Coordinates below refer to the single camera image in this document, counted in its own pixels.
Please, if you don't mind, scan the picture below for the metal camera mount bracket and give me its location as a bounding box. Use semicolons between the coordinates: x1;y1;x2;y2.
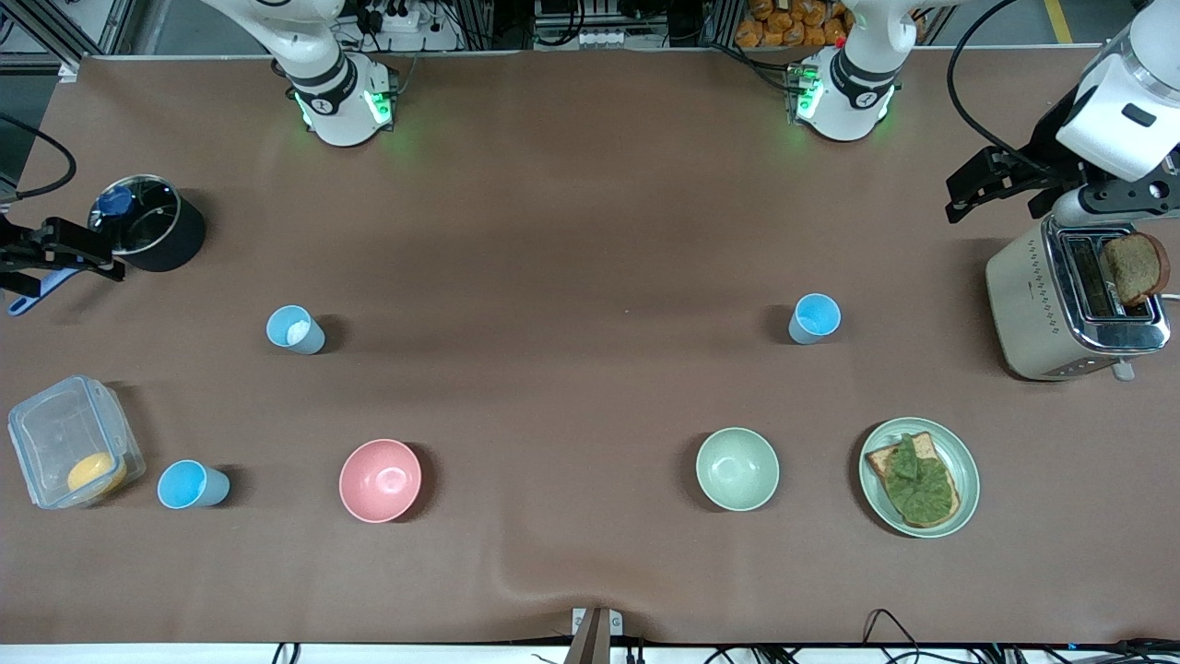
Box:
564;606;625;664

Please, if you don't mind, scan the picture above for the black pot with blue handle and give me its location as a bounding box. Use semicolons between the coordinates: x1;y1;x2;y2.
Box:
7;174;207;317

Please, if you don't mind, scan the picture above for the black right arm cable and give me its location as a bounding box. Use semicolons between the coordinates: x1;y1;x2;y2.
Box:
0;113;78;201

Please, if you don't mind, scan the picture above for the pale green bowl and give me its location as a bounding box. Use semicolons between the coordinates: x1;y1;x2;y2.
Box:
695;427;781;512

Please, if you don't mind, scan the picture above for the glass pot lid blue knob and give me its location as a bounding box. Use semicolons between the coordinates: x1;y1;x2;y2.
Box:
88;175;180;255

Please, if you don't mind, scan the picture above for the toast slice on plate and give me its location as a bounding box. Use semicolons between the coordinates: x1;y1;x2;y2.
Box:
865;431;962;529

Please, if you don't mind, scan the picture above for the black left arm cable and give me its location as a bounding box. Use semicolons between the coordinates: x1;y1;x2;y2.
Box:
946;0;1061;178

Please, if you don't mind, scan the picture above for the clear plastic food container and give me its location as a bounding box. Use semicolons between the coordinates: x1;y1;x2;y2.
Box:
7;374;148;511

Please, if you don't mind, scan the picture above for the white power strip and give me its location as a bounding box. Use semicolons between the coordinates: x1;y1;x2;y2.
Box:
358;3;423;34

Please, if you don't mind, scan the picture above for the pink bowl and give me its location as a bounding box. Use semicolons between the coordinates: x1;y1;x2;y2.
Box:
338;438;423;524

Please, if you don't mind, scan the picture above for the green lettuce leaf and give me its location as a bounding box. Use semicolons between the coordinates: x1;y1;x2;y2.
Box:
886;434;956;523

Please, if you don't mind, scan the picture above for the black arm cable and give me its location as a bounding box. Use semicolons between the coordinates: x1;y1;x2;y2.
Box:
946;0;1061;178
0;113;78;201

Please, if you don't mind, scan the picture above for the bag of orange buns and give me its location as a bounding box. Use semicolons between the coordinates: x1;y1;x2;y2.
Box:
734;0;851;49

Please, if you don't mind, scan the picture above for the yellow sponge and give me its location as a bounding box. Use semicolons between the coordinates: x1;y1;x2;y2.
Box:
66;452;128;497

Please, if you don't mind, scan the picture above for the black looped cable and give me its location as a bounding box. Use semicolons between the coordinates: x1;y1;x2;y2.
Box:
861;608;925;648

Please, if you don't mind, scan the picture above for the brown table mat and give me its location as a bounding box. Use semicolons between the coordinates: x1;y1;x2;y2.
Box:
0;46;1180;646

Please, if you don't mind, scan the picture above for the cream and chrome toaster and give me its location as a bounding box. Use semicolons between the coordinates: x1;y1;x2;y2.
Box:
984;214;1173;383

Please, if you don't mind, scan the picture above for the pale green plate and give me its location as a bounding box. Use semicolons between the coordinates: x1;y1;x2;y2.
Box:
858;417;981;540

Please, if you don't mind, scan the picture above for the light blue plastic cup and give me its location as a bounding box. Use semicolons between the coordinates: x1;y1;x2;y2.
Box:
265;304;327;356
788;293;843;346
156;459;231;511

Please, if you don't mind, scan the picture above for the aluminium frame profile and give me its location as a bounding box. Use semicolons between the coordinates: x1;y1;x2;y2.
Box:
0;0;125;58

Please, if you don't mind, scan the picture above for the brown bread slice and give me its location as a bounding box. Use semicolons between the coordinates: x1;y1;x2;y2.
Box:
1101;231;1171;308

